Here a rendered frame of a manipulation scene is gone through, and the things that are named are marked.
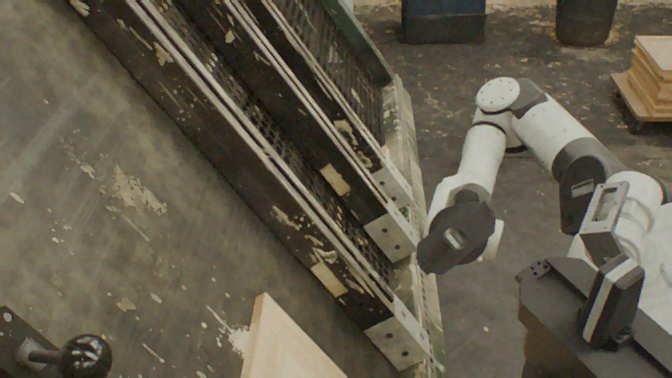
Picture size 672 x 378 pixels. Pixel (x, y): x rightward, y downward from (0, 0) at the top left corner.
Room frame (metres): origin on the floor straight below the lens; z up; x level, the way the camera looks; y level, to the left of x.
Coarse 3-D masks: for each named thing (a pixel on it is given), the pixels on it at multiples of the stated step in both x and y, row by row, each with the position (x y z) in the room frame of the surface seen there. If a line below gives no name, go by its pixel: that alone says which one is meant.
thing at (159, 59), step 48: (96, 0) 0.94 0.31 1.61; (144, 0) 0.98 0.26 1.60; (144, 48) 0.94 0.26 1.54; (192, 96) 0.93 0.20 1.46; (240, 144) 0.93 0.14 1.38; (240, 192) 0.93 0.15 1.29; (288, 192) 0.93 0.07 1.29; (288, 240) 0.93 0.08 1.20; (336, 240) 0.94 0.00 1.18; (384, 288) 0.96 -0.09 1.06; (384, 336) 0.92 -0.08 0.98
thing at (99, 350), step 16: (80, 336) 0.35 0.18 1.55; (96, 336) 0.35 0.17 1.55; (16, 352) 0.39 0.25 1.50; (32, 352) 0.39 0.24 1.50; (48, 352) 0.37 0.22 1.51; (64, 352) 0.34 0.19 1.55; (80, 352) 0.33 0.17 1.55; (96, 352) 0.34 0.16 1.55; (112, 352) 0.35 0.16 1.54; (32, 368) 0.39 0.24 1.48; (64, 368) 0.33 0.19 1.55; (80, 368) 0.33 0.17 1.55; (96, 368) 0.33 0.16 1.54
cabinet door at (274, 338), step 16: (256, 304) 0.74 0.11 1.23; (272, 304) 0.75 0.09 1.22; (256, 320) 0.70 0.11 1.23; (272, 320) 0.72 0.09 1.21; (288, 320) 0.75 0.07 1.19; (256, 336) 0.67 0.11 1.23; (272, 336) 0.69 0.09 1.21; (288, 336) 0.72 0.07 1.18; (304, 336) 0.75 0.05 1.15; (256, 352) 0.64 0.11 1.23; (272, 352) 0.67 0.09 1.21; (288, 352) 0.69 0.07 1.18; (304, 352) 0.72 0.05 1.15; (320, 352) 0.75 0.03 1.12; (256, 368) 0.62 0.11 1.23; (272, 368) 0.64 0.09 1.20; (288, 368) 0.67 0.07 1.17; (304, 368) 0.69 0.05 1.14; (320, 368) 0.72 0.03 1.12; (336, 368) 0.75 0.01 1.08
